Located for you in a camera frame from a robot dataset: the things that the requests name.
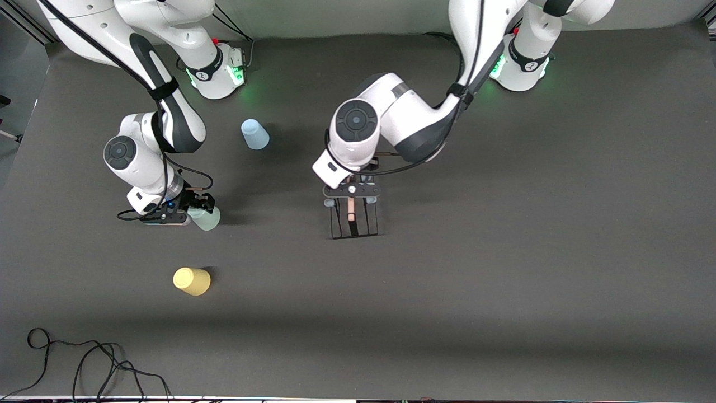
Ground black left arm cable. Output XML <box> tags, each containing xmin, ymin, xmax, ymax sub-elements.
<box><xmin>326</xmin><ymin>0</ymin><xmax>487</xmax><ymax>177</ymax></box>

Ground thin black loose cable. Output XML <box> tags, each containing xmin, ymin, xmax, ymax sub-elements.
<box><xmin>0</xmin><ymin>328</ymin><xmax>171</xmax><ymax>403</ymax></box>

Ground yellow plastic cup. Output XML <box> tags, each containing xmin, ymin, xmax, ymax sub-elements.
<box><xmin>172</xmin><ymin>267</ymin><xmax>212</xmax><ymax>297</ymax></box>

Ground dark grey table mat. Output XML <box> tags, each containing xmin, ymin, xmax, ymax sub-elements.
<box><xmin>0</xmin><ymin>22</ymin><xmax>716</xmax><ymax>401</ymax></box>

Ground black right arm base cables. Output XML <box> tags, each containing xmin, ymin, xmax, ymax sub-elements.
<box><xmin>213</xmin><ymin>4</ymin><xmax>256</xmax><ymax>72</ymax></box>

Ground black wire cup holder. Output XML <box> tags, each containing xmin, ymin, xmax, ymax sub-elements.
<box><xmin>326</xmin><ymin>174</ymin><xmax>380</xmax><ymax>240</ymax></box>

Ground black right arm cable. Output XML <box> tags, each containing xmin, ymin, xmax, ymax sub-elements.
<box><xmin>38</xmin><ymin>0</ymin><xmax>215</xmax><ymax>221</ymax></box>

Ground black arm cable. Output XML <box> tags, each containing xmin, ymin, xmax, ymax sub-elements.
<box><xmin>326</xmin><ymin>0</ymin><xmax>487</xmax><ymax>177</ymax></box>
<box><xmin>38</xmin><ymin>0</ymin><xmax>215</xmax><ymax>221</ymax></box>

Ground light blue plastic cup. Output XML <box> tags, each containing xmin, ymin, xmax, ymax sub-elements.
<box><xmin>241</xmin><ymin>119</ymin><xmax>270</xmax><ymax>151</ymax></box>

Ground pale green plastic cup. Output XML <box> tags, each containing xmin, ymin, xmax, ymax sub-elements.
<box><xmin>187</xmin><ymin>205</ymin><xmax>221</xmax><ymax>231</ymax></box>

